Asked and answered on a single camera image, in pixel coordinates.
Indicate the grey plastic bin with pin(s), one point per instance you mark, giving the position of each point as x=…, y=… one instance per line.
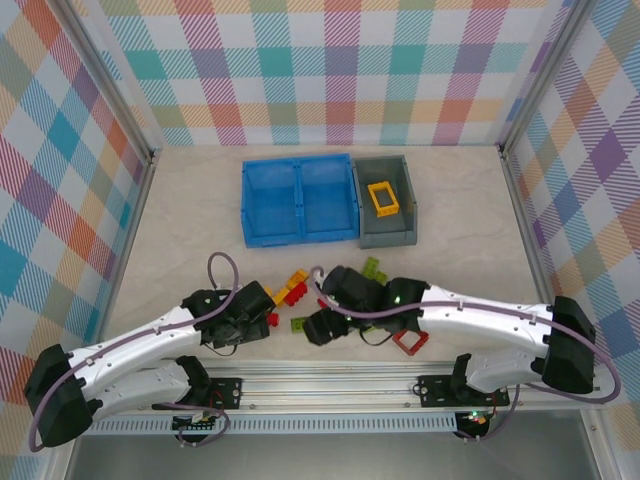
x=400, y=235

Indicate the aluminium side rail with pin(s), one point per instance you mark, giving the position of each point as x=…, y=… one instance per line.
x=127, y=250
x=530, y=240

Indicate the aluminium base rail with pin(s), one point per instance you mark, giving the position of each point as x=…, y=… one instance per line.
x=325, y=385

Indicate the aluminium frame post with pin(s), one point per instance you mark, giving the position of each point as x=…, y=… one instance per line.
x=109, y=80
x=542, y=75

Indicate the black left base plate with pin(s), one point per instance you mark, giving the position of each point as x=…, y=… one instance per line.
x=230, y=395

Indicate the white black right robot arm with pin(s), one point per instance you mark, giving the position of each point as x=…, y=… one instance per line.
x=480, y=315

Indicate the grey metal panel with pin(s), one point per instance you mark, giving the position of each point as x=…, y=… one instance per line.
x=325, y=460

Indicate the red tall square lego brick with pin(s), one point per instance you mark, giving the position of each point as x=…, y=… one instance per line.
x=298, y=295

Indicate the red lego plate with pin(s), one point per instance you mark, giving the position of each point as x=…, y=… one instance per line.
x=273, y=319

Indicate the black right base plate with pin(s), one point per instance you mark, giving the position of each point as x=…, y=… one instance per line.
x=432, y=390

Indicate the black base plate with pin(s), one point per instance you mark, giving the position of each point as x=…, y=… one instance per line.
x=230, y=395
x=432, y=390

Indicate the small black control board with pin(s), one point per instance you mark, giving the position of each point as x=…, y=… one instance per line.
x=200, y=425
x=472, y=422

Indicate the orange yellow lego brick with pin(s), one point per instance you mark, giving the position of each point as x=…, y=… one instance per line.
x=299, y=276

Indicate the red lego window frame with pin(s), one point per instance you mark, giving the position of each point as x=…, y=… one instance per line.
x=400, y=344

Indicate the yellow lego window frame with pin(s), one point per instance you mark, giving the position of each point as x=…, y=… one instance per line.
x=373, y=197

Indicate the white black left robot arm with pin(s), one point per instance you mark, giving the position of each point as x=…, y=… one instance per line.
x=140, y=330

